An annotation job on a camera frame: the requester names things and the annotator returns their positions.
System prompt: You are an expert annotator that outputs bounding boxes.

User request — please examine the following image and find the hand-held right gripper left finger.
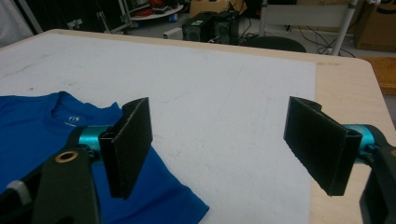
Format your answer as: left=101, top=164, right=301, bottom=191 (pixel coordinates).
left=78, top=96, right=154, bottom=201

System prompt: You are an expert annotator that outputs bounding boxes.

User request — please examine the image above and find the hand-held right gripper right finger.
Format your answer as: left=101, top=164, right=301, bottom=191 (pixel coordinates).
left=283, top=95, right=376, bottom=197

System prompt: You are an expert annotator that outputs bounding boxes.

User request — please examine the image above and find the blue t-shirt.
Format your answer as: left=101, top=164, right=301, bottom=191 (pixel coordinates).
left=0, top=91, right=210, bottom=224

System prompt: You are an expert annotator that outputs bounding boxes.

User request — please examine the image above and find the white felt mat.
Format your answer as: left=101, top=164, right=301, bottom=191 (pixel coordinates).
left=0, top=32, right=318, bottom=224

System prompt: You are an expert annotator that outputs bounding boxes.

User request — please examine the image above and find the black round chair seat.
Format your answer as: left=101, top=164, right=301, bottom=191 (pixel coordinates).
left=242, top=35, right=307, bottom=53

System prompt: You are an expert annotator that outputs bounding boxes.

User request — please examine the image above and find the small white box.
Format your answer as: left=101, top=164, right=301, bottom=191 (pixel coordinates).
left=162, top=26, right=184, bottom=41

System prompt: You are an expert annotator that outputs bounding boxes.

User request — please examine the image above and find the large cardboard box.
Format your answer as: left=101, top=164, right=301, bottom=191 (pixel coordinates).
left=354, top=2, right=396, bottom=52

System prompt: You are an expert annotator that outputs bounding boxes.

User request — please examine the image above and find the black computer tower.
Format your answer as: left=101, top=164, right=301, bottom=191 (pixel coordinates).
left=181, top=12, right=217, bottom=43
left=214, top=10, right=241, bottom=45

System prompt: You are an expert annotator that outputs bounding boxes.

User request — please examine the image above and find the white round table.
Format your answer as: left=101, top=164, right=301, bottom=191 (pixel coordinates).
left=130, top=4, right=185, bottom=21

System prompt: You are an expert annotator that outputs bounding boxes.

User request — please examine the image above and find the black case with metal edges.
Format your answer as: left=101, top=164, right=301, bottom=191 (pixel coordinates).
left=14, top=0, right=134, bottom=35

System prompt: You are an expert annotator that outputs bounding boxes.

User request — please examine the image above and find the small cardboard box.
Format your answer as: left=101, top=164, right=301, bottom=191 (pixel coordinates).
left=189, top=0, right=248, bottom=19

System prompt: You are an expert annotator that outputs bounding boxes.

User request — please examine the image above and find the white curtain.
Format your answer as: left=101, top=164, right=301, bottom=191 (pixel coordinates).
left=0, top=0, right=35, bottom=49

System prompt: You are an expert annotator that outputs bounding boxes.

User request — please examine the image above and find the black cable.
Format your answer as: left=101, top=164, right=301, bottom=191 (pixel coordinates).
left=298, top=26, right=357, bottom=59

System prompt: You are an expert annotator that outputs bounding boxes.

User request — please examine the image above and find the white metal frame stand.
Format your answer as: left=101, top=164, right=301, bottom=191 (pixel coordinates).
left=259, top=0, right=360, bottom=57

